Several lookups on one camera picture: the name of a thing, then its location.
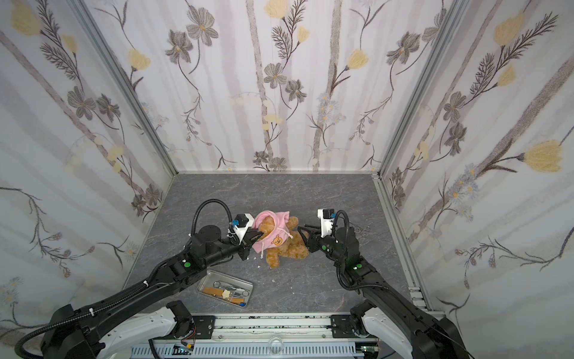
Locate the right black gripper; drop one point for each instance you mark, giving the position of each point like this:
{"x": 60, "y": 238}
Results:
{"x": 315, "y": 239}

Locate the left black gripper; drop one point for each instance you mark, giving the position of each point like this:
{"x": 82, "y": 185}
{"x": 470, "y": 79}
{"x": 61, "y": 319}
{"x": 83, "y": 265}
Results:
{"x": 244, "y": 247}

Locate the brown teddy bear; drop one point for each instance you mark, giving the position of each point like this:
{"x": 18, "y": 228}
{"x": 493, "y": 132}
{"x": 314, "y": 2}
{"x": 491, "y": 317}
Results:
{"x": 288, "y": 249}

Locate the pink teddy hoodie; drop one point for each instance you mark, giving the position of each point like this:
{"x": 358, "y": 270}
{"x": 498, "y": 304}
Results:
{"x": 274, "y": 226}

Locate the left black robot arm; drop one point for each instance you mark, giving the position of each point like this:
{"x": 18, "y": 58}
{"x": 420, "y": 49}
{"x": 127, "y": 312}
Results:
{"x": 111, "y": 325}

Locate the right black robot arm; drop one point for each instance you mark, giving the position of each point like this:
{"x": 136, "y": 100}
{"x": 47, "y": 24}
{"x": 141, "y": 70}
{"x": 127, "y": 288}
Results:
{"x": 385, "y": 313}

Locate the metal tray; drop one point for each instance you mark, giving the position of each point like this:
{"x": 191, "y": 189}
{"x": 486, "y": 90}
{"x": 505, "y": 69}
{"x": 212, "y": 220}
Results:
{"x": 212, "y": 276}

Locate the scissors in tray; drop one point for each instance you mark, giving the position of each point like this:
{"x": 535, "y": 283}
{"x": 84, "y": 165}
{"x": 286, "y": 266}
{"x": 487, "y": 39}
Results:
{"x": 235, "y": 292}

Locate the wooden brush in tray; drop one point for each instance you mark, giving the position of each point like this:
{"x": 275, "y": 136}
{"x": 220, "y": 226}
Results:
{"x": 225, "y": 295}

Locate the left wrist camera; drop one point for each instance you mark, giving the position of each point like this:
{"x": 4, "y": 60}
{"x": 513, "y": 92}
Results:
{"x": 239, "y": 226}

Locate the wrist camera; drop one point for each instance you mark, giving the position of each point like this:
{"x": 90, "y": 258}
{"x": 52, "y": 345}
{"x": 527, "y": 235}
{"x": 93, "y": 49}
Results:
{"x": 239, "y": 226}
{"x": 326, "y": 217}

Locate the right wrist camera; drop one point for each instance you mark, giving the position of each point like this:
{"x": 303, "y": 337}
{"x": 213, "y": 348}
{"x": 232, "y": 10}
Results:
{"x": 326, "y": 217}

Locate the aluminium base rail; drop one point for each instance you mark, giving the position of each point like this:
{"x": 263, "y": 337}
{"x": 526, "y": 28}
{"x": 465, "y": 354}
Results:
{"x": 310, "y": 335}

